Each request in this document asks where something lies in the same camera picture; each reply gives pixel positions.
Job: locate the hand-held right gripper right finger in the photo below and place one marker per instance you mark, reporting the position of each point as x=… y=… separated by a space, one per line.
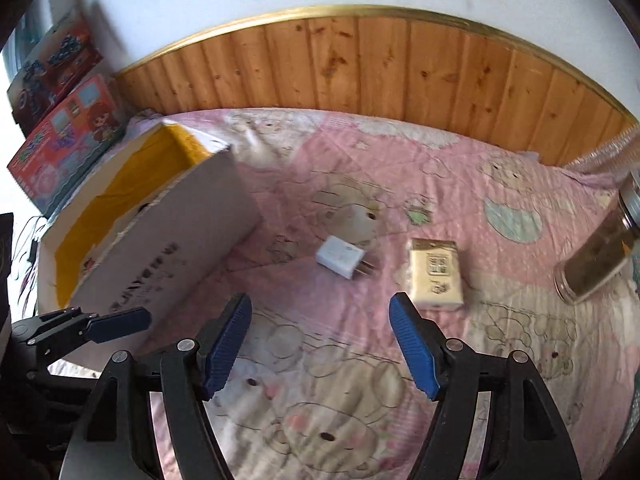
x=412 y=350

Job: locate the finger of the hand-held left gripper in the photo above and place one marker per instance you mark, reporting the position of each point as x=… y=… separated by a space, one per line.
x=120 y=324

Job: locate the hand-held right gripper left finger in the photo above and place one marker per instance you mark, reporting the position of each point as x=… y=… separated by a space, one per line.
x=227 y=350

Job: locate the cream cigarette pack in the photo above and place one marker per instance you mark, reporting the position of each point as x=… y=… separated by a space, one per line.
x=435 y=275

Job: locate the white cardboard box yellow tape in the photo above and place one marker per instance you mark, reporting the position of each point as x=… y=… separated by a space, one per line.
x=175 y=230

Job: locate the white charger plug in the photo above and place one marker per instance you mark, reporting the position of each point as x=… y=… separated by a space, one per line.
x=337 y=255

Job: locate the pink cartoon printed blanket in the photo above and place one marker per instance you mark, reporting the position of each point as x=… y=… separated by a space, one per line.
x=350 y=185

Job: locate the pink cartoon toy box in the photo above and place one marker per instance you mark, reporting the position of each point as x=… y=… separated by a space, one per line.
x=65 y=140

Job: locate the glass bottle with metal lid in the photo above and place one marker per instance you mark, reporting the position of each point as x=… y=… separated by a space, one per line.
x=595 y=260

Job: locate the dark robot toy box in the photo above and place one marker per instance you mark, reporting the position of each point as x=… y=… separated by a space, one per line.
x=50 y=65

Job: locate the clear bubble wrap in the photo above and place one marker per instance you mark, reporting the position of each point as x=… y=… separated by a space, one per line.
x=610 y=155

